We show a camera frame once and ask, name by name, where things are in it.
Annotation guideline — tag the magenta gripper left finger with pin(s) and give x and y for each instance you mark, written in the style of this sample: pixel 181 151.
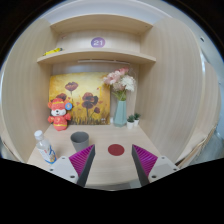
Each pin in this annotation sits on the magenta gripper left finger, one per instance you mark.
pixel 75 168

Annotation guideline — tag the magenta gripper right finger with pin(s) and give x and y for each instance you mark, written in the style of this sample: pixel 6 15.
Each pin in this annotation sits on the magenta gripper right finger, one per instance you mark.
pixel 149 167

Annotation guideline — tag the clear plastic water bottle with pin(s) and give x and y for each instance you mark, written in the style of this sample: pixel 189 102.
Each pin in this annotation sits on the clear plastic water bottle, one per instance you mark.
pixel 44 147

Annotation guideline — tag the grey plastic cup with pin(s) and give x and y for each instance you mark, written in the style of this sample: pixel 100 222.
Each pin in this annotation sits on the grey plastic cup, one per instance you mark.
pixel 80 140

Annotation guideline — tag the red round coaster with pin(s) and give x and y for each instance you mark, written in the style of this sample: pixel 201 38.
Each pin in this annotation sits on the red round coaster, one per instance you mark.
pixel 116 149

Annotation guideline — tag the small potted plant white pot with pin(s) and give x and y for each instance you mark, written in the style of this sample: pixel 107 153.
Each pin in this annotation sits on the small potted plant white pot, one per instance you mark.
pixel 130 122

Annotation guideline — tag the teal vase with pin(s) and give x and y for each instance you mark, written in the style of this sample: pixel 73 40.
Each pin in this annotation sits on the teal vase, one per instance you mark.
pixel 120 114

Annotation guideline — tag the red plush fox toy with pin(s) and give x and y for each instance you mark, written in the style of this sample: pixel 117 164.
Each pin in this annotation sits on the red plush fox toy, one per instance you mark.
pixel 59 113

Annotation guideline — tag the poppy flower painting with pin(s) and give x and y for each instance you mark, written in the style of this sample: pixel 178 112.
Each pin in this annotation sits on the poppy flower painting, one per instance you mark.
pixel 88 94

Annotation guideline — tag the pink white flower bouquet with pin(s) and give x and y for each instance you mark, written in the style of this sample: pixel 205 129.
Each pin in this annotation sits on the pink white flower bouquet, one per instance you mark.
pixel 121 82

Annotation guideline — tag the wooden shelf unit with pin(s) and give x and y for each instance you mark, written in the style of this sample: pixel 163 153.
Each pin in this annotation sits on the wooden shelf unit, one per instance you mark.
pixel 177 92

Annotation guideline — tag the yellow object on shelf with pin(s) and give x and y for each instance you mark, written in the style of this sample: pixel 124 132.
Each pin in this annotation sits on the yellow object on shelf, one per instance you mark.
pixel 52 51

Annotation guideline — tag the purple number sticker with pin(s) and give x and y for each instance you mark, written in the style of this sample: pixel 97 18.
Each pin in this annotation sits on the purple number sticker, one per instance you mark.
pixel 98 42

